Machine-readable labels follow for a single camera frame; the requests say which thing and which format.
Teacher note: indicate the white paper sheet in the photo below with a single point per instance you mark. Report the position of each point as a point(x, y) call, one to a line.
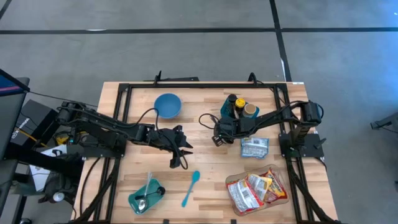
point(40, 182)

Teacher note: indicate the black table edge bracket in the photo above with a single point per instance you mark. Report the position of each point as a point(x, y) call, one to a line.
point(233, 221)
point(166, 221)

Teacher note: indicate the monitor with blue screen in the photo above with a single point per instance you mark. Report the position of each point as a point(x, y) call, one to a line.
point(12, 118)

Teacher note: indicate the clear plastic container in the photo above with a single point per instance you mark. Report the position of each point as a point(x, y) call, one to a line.
point(231, 177)

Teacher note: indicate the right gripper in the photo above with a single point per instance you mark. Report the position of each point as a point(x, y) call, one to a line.
point(236, 127)

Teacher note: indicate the beef flavor ramen packet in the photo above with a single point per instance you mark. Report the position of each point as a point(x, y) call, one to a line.
point(242, 196)

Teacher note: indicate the roast beef ramen packet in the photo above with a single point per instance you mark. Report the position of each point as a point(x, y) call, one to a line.
point(278, 191)

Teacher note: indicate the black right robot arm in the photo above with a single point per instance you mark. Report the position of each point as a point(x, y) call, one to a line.
point(292, 118)

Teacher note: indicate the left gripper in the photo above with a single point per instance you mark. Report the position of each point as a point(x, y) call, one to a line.
point(164, 137)

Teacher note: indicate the blue round bowl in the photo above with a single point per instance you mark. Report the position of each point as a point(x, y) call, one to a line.
point(168, 105)

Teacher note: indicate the teal rectangular bin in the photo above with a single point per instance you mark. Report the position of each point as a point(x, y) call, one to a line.
point(154, 183)

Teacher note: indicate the dark grey furniture leg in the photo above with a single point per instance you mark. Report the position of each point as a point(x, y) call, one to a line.
point(385, 122)

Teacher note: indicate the black box white lettering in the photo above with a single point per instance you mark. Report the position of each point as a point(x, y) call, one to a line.
point(37, 115)

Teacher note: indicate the black lid small jar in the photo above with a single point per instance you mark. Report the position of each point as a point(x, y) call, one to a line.
point(230, 109)

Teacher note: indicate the white round cup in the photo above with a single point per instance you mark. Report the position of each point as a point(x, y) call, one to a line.
point(58, 197)

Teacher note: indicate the blue ramen packet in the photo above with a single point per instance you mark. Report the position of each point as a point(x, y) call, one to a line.
point(255, 147)

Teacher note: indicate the black desk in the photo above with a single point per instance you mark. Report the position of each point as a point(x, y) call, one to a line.
point(7, 186)

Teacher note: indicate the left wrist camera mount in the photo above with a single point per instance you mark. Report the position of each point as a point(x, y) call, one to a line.
point(175, 162)

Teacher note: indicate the silver metal spoon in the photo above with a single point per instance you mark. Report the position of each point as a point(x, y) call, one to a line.
point(143, 203)

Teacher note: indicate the lime chili shrimp ramen packet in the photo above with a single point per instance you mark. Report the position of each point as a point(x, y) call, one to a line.
point(256, 188)

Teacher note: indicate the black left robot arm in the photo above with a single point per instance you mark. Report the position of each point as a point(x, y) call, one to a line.
point(102, 127)

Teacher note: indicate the teal plastic spoon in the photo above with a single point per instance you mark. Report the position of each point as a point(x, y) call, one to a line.
point(195, 177)

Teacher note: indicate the yellow lid spice jar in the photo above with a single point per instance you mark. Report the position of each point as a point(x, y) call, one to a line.
point(238, 113)
point(240, 102)

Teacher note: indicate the black aluminium rig frame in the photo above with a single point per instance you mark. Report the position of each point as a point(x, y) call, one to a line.
point(202, 85)

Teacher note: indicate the tan lid glass jar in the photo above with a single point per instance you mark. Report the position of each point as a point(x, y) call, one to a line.
point(249, 109)

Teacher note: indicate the dark blue rectangular bin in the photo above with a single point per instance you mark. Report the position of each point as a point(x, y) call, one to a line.
point(224, 111)

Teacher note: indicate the yellow ramen packet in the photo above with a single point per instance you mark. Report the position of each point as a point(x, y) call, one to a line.
point(266, 183)

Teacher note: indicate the black lid glass jar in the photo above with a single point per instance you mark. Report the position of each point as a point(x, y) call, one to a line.
point(232, 98)

